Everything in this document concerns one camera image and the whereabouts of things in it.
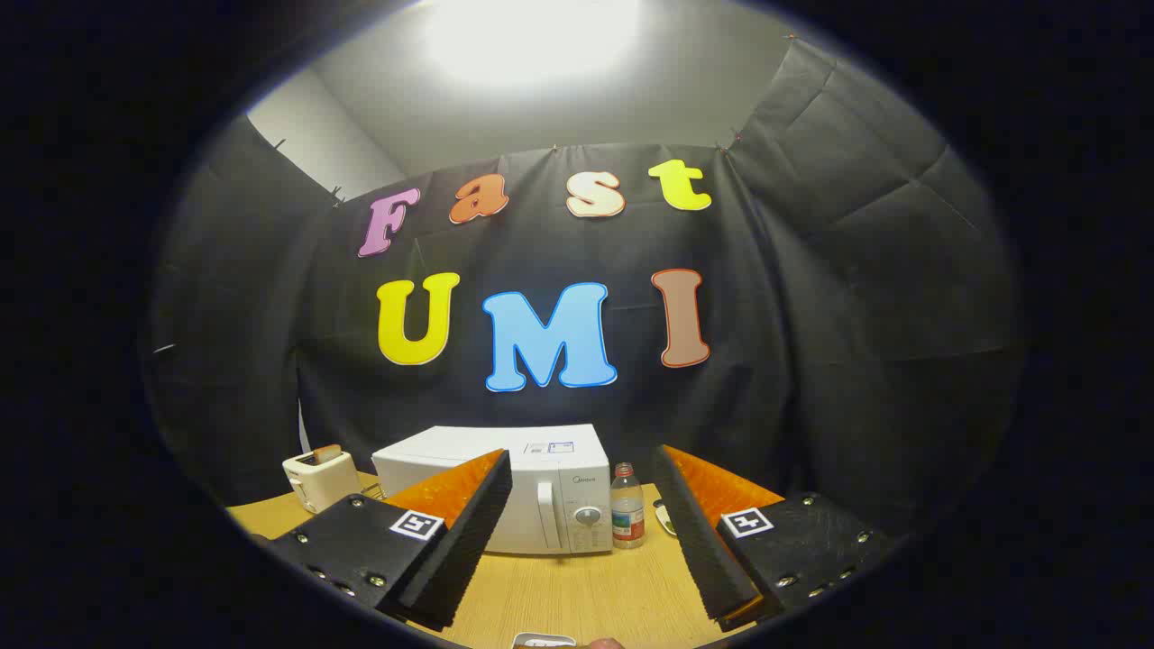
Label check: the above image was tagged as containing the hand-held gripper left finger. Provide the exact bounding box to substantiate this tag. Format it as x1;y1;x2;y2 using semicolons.
266;448;513;632

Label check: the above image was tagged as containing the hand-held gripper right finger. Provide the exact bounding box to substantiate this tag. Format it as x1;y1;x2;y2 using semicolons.
651;444;893;632

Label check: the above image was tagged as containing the white microwave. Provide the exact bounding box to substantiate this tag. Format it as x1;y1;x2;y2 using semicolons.
371;425;614;555

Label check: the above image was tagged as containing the clear red label water bottle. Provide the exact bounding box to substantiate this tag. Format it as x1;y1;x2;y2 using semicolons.
610;462;646;550

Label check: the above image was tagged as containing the white toaster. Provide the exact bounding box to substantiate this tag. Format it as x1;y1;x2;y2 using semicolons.
282;448;363;515

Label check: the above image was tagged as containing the black backdrop cloth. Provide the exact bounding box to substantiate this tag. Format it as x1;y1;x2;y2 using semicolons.
144;36;1024;533

